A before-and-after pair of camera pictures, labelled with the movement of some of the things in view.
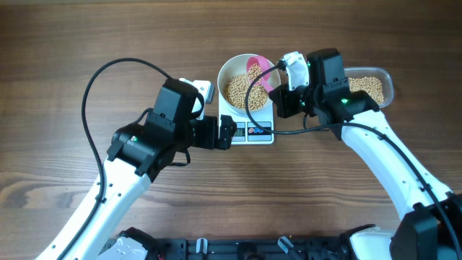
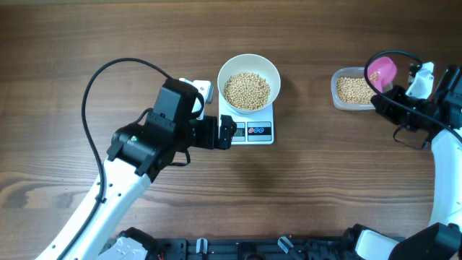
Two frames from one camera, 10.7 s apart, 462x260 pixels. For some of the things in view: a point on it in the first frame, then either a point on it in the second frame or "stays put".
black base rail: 322,248 stays put
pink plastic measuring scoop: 265,65 to 382,73
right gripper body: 291,101 to 398,113
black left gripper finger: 228,128 stays put
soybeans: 254,71 to 374,76
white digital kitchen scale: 246,134 stays put
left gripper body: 203,133 stays put
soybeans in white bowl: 236,89 stays put
